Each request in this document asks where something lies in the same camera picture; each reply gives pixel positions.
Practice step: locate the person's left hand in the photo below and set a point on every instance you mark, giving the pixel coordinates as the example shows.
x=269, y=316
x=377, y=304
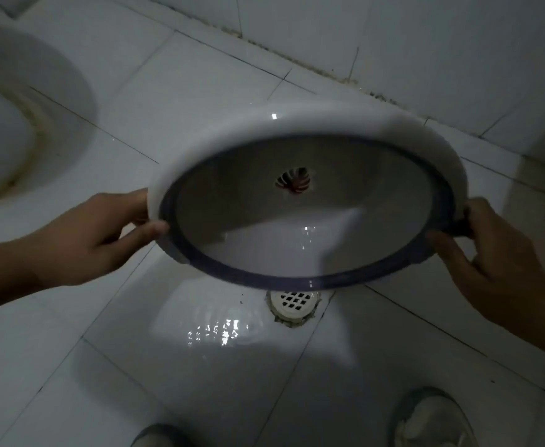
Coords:
x=81, y=237

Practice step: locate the person's right hand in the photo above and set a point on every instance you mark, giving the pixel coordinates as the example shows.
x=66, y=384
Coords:
x=505, y=265

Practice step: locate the person's right thumb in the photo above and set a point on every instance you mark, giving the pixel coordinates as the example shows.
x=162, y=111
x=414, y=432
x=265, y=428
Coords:
x=451, y=260

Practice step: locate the person's left thumb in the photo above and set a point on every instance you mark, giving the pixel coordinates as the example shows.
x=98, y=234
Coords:
x=142, y=239

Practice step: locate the white basin with blue rim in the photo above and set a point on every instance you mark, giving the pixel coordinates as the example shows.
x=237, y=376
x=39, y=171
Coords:
x=309, y=214

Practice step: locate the person's right forearm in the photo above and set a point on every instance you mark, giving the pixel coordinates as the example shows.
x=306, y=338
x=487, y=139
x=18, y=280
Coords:
x=538, y=321

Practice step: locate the person's left forearm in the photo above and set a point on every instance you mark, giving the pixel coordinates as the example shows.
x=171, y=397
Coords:
x=7, y=269

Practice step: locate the person's right shoe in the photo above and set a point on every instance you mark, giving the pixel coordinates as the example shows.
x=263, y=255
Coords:
x=433, y=421

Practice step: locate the person's shoe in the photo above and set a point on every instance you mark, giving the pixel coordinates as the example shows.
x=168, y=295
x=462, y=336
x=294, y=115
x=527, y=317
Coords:
x=158, y=437
x=433, y=421

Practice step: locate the white floor drain cover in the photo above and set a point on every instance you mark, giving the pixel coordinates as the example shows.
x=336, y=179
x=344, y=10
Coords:
x=294, y=304

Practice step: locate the white ceramic toilet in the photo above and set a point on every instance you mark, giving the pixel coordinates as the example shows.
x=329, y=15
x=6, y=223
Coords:
x=16, y=111

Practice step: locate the person's left shoe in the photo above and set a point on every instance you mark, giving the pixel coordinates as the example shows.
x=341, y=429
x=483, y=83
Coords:
x=158, y=437

